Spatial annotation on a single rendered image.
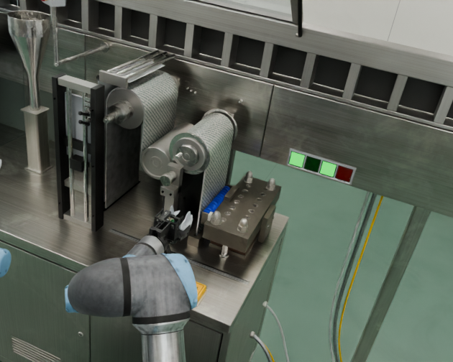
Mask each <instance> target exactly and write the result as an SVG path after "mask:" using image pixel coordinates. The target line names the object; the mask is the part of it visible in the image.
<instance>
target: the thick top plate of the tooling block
mask: <svg viewBox="0 0 453 362"><path fill-rule="evenodd" d="M244 177H245V175H244V176H243V177H242V179H241V180H240V181H239V182H238V183H237V184H236V186H238V187H239V191H238V192H237V194H236V195H235V196H234V197H233V198H232V199H231V201H230V202H228V201H225V200H223V202H222V203H221V204H220V205H219V207H218V208H217V209H216V210H215V211H219V212H220V213H221V224H220V225H217V226H215V225H213V224H212V223H211V221H206V222H205V223H204V228H203V238H206V239H208V240H210V241H214V242H216V243H220V244H221V245H224V246H227V247H229V248H232V249H235V250H238V251H241V252H243V253H245V252H246V251H247V249H248V248H249V246H250V244H251V243H252V241H253V240H254V238H255V236H256V235H257V233H258V231H259V230H260V229H261V225H262V219H263V217H264V215H265V214H266V212H267V210H268V209H269V207H270V206H271V205H275V204H276V203H277V201H278V199H279V197H280V191H281V186H279V185H275V190H268V189H267V188H266V186H267V183H268V182H266V181H264V180H259V179H257V178H254V177H253V179H252V181H253V182H252V183H246V182H245V181H244ZM215 211H214V212H215ZM243 218H245V219H247V225H248V228H247V229H248V231H247V232H246V233H240V232H239V231H238V230H237V227H238V225H239V222H240V221H241V219H243Z"/></svg>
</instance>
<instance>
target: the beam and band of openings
mask: <svg viewBox="0 0 453 362"><path fill-rule="evenodd" d="M17 1H18V11H21V10H26V11H39V12H42V13H46V14H48V15H49V16H50V24H52V7H51V6H49V5H47V4H45V3H44V2H42V0H17ZM69 19H70V20H69ZM72 20H73V21H72ZM75 21H76V22H75ZM57 22H58V27H63V28H66V29H71V30H74V31H77V32H82V33H85V34H89V35H93V36H96V37H100V38H104V39H107V40H111V41H115V42H120V43H122V44H126V45H131V46H133V47H138V48H142V49H144V50H149V51H155V50H159V51H160V52H159V53H163V52H167V53H168V54H167V55H168V56H170V55H172V54H175V57H176V58H179V59H182V60H187V61H190V62H195V63H198V64H201V65H206V66H209V67H212V68H217V69H220V70H225V71H228V72H231V73H236V74H239V75H244V76H247V77H250V78H255V79H258V80H263V81H266V82H269V83H274V84H277V85H281V86H285V87H288V88H292V89H296V90H299V91H303V92H307V93H312V94H314V95H318V96H323V97H326V98H330V99H334V100H337V101H341V102H345V103H349V104H352V105H356V106H360V107H363V108H368V109H371V110H374V111H379V112H383V113H387V114H390V115H394V116H398V117H401V118H405V119H409V120H412V121H417V122H420V123H423V124H428V125H431V126H436V127H439V128H442V129H447V130H450V131H453V56H451V55H445V54H441V53H438V52H432V51H428V50H423V49H419V48H416V47H410V46H407V45H401V44H397V43H394V42H388V41H385V40H379V39H375V38H371V37H366V36H362V35H358V34H353V33H349V32H343V31H340V30H337V29H331V28H327V27H321V26H318V25H315V24H309V23H305V22H304V23H303V24H302V37H296V33H298V25H297V24H294V23H290V22H284V21H281V20H278V19H272V18H269V17H263V16H259V15H256V14H250V13H247V12H243V11H237V10H233V9H228V8H224V7H221V6H215V5H212V4H206V3H203V2H199V1H194V0H65V6H57ZM108 29H109V30H108ZM111 30H112V31H111ZM144 39H145V40H144ZM169 45H170V46H169ZM183 49H184V50H183ZM199 53H200V54H199ZM202 54H203V55H202ZM208 55H209V56H208ZM219 58H220V59H219ZM238 63H239V64H238ZM241 64H242V65H241ZM247 65H248V66H247ZM258 68H259V69H258ZM277 73H278V74H277ZM280 74H281V75H280ZM286 75H287V76H286ZM296 78H297V79H296ZM299 79H300V80H299ZM316 83H317V84H316ZM319 84H320V85H319ZM327 86H328V87H327ZM335 88H336V89H335ZM338 89H339V90H338ZM355 93H356V94H355ZM358 94H359V95H358ZM366 96H367V97H366ZM368 97H369V98H368ZM374 98H375V99H374ZM377 99H378V100H377ZM380 100H381V101H380ZM399 105H400V106H399ZM407 107H408V108H407ZM413 108H414V109H413ZM416 109H417V110H416ZM419 110H420V111H419ZM427 112H428V113H427ZM446 117H447V118H446ZM449 118H450V119H449Z"/></svg>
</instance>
